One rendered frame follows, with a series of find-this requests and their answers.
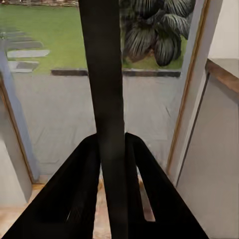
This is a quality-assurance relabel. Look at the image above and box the poster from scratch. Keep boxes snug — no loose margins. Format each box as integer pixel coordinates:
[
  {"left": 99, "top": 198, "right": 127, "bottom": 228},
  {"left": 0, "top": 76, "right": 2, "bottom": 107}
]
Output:
[{"left": 78, "top": 0, "right": 128, "bottom": 239}]

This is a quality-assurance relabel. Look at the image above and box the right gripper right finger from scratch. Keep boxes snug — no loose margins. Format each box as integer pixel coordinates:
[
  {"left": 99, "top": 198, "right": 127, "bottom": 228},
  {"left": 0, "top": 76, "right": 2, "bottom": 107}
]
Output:
[{"left": 125, "top": 132, "right": 209, "bottom": 239}]

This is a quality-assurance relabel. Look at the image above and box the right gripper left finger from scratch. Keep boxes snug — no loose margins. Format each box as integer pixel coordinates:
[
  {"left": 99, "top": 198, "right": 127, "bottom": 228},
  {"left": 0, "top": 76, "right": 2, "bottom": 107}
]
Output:
[{"left": 2, "top": 134, "right": 101, "bottom": 239}]

